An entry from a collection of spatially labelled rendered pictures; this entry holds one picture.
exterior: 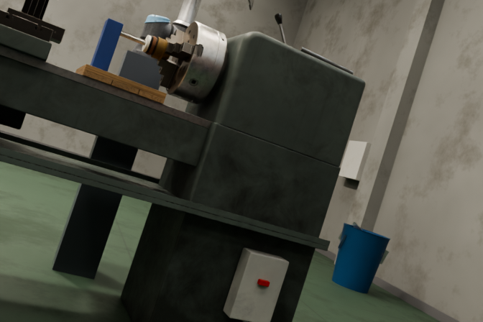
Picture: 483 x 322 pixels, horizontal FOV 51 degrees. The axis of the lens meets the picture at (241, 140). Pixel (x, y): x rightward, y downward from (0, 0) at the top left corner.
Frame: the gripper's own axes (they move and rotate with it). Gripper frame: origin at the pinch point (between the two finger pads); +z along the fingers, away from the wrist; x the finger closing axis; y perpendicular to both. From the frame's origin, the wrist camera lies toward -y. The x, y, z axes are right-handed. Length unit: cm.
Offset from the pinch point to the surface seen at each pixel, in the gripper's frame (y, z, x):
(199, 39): -24.1, 25.8, 12.8
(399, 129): 290, -31, -285
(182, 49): -24.1, 31.5, 17.4
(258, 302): -36, 112, -42
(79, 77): -31, 56, 48
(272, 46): -28.6, 17.5, -14.2
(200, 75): -24.2, 38.0, 7.5
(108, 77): -32, 52, 39
